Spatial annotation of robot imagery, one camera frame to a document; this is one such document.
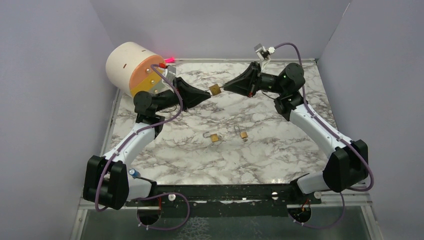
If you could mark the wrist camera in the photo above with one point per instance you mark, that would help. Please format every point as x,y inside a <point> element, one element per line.
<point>170,74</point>
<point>264,53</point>

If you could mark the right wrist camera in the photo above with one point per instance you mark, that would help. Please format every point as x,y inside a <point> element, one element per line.
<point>264,53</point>

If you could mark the small brass padlock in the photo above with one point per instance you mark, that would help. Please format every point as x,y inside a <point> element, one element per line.
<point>243,135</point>

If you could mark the round cream drawer box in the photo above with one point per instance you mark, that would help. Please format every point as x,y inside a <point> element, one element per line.
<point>128,67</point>

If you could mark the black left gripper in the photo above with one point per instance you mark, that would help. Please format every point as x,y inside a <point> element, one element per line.
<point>191,95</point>

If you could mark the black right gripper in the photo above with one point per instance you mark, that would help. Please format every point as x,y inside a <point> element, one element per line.
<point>248,82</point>

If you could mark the pink marker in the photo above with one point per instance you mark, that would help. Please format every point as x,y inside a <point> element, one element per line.
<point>170,60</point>

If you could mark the brass padlock with key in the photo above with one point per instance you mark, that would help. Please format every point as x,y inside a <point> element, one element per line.
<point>215,89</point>

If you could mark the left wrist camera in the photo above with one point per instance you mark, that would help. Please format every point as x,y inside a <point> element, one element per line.
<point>170,74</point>

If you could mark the open brass padlock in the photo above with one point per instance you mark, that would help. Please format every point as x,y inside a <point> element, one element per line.
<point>214,137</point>

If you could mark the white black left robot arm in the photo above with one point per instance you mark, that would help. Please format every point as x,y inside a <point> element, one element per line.
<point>109,181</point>

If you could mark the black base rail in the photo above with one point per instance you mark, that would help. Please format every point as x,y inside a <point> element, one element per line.
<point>228,200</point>

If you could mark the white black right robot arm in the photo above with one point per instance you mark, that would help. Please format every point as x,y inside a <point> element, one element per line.
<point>347,162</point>

